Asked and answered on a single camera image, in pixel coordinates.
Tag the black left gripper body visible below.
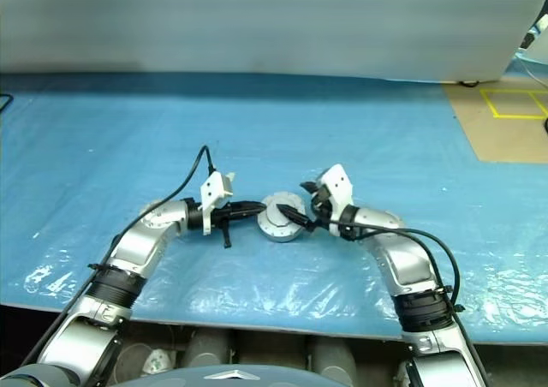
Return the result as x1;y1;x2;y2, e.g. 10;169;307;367
209;204;236;230

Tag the grey robot torso silver chevron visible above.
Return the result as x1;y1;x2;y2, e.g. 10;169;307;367
169;363;333;387

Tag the silver motor lid circuit board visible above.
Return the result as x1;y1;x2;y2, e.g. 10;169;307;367
259;191;307;230

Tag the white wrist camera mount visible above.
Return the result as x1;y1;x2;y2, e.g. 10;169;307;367
318;163;354;217
199;171;237;236

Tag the grey rounded shape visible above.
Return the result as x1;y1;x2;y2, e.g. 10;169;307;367
308;336;360;376
182;327;235;367

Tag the blue plastic table sheet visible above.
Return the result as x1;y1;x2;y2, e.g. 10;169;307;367
0;72;548;342

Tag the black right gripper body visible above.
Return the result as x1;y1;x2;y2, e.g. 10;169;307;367
309;184;343;235

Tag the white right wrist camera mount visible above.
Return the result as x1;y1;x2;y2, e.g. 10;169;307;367
318;163;354;217

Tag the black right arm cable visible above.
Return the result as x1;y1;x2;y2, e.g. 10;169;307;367
348;223;490;387

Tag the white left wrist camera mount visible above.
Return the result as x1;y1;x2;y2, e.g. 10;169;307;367
199;171;237;236

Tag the white backdrop panel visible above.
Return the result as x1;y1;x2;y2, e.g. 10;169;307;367
0;0;541;84

